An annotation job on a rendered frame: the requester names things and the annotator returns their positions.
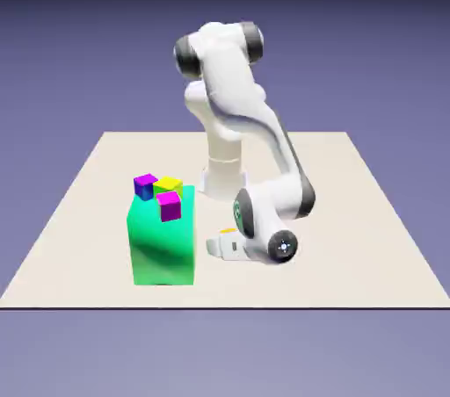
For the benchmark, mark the small blue cube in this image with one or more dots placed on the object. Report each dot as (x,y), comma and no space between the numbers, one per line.
(144,188)

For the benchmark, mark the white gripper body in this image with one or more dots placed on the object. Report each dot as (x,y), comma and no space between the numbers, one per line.
(214,245)

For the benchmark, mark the small magenta cube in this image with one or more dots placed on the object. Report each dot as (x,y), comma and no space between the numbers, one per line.
(170,208)

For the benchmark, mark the large green box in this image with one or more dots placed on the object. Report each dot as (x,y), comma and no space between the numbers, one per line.
(161,246)

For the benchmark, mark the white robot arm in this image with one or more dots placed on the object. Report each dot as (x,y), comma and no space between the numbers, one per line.
(228,95)

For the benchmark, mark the small yellow cube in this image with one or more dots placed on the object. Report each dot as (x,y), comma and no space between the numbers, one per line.
(169,184)

